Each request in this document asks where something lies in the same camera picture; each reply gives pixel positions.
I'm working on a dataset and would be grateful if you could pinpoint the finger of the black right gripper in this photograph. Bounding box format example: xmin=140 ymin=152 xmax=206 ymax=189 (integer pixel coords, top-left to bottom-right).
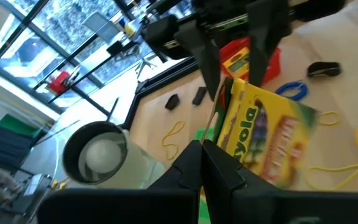
xmin=174 ymin=20 xmax=222 ymax=101
xmin=246 ymin=0 xmax=293 ymax=88

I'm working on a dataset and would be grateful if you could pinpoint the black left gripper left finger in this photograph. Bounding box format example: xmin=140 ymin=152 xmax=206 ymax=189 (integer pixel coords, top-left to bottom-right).
xmin=37 ymin=139 xmax=203 ymax=224

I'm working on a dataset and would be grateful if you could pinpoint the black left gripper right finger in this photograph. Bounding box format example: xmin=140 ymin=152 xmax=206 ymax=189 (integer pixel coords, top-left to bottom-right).
xmin=202 ymin=139 xmax=358 ymax=224

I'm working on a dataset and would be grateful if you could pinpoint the small black rectangular block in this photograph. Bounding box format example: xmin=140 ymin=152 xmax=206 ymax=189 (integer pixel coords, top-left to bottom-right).
xmin=191 ymin=86 xmax=208 ymax=106

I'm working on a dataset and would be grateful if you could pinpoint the small black rounded clip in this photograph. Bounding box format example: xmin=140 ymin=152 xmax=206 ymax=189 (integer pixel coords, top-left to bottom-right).
xmin=164 ymin=93 xmax=181 ymax=111

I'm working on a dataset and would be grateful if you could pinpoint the blue spiral coil wristband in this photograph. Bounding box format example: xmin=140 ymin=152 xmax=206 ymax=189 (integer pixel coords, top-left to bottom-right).
xmin=274 ymin=80 xmax=309 ymax=101

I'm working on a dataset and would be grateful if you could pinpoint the large yellow crayon box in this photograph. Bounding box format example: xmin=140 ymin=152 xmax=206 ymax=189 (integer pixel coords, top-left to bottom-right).
xmin=199 ymin=76 xmax=319 ymax=190

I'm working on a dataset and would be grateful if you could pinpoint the small yellow crayon box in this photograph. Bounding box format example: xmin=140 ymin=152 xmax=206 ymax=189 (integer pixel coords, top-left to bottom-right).
xmin=221 ymin=46 xmax=250 ymax=78

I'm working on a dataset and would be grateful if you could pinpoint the red plastic basket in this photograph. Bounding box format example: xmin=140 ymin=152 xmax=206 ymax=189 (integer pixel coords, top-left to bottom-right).
xmin=219 ymin=36 xmax=282 ymax=86

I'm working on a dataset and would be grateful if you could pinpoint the white cylinder with black rim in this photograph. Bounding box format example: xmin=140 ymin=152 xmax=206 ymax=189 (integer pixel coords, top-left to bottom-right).
xmin=61 ymin=120 xmax=167 ymax=190

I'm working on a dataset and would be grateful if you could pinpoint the grey flat panel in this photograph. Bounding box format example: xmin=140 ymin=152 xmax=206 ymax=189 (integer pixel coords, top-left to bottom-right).
xmin=83 ymin=11 xmax=120 ymax=44

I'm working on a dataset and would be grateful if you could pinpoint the red box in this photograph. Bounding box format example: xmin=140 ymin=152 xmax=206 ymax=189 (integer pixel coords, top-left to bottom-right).
xmin=46 ymin=70 xmax=71 ymax=95

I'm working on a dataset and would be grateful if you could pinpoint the green board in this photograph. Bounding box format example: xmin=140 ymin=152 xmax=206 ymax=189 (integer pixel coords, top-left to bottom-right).
xmin=0 ymin=113 xmax=42 ymax=138

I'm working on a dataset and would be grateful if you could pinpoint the black table frame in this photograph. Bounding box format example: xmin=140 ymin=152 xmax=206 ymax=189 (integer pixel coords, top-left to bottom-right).
xmin=123 ymin=57 xmax=200 ymax=131

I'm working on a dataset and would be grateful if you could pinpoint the glass window wall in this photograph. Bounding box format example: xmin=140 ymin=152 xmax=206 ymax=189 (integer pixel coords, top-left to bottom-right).
xmin=0 ymin=0 xmax=195 ymax=113

